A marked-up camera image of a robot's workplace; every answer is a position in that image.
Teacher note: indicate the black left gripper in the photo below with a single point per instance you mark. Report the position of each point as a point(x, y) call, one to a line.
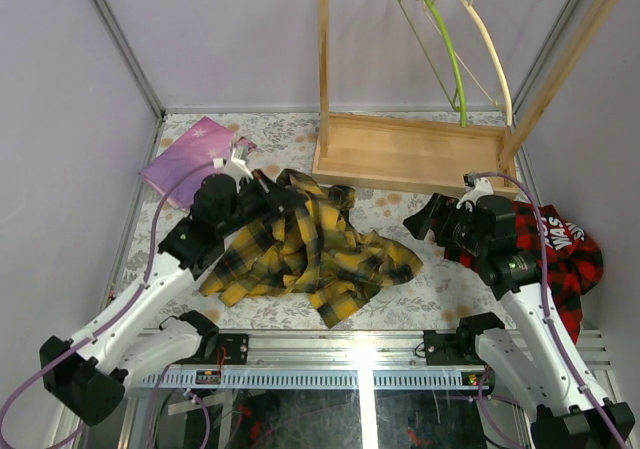
point(270, 197)

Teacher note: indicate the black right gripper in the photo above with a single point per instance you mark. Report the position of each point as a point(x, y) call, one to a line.
point(438, 208)

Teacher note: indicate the yellow plaid shirt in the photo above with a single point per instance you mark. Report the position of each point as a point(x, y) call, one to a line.
point(315, 251)

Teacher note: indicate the red black plaid shirt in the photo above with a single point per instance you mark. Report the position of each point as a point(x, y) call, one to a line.
point(574, 260)

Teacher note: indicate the cream clothes hanger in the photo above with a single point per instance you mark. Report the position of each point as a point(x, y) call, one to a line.
point(507, 106)

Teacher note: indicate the green clothes hanger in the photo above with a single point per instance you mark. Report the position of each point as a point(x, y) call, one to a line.
point(457, 97)

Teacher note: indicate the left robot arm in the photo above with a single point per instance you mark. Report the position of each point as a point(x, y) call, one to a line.
point(91, 372)

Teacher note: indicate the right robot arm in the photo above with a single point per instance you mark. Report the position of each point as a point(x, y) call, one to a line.
point(564, 402)

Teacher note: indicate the wooden clothes rack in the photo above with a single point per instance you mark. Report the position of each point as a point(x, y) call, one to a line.
point(428, 156)

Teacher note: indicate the purple folded cloth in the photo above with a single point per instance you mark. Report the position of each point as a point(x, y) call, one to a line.
point(196, 158)

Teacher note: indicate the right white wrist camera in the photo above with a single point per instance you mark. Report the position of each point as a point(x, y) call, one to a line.
point(476, 187)

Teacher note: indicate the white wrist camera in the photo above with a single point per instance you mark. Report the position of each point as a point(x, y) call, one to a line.
point(235, 165)
point(476, 187)

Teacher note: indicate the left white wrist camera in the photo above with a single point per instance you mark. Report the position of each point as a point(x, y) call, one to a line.
point(235, 165)

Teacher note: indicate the aluminium mounting rail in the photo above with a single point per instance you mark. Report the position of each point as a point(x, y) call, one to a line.
point(316, 359)

